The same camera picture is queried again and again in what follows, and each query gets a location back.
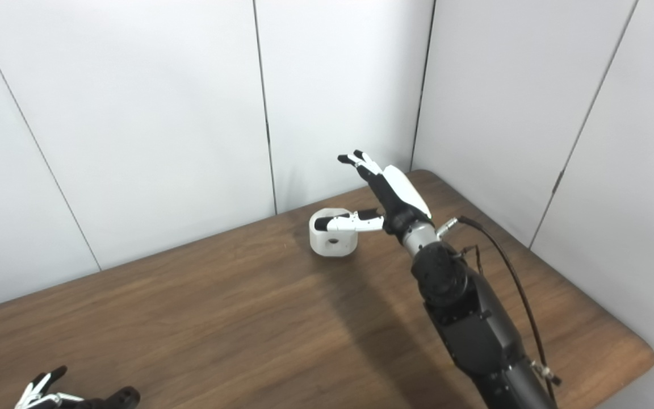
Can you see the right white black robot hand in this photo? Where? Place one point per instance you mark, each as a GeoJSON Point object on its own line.
{"type": "Point", "coordinates": [401, 193]}

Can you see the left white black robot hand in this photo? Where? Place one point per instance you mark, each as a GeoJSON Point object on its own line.
{"type": "Point", "coordinates": [37, 395]}

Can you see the black flanged holder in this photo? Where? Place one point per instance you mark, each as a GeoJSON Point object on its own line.
{"type": "Point", "coordinates": [117, 399]}

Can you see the round white plastic piece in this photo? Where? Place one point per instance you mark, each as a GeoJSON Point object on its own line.
{"type": "Point", "coordinates": [332, 245]}

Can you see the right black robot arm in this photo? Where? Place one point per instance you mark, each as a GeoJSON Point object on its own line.
{"type": "Point", "coordinates": [474, 324]}

